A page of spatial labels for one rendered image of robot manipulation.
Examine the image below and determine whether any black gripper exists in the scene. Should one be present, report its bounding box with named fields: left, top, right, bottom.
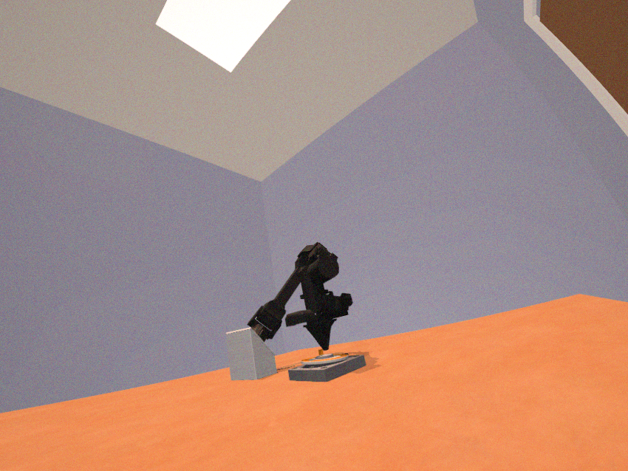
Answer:
left=285, top=286, right=348, bottom=351

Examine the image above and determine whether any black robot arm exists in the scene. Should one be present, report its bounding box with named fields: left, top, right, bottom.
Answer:
left=248, top=242, right=352, bottom=341

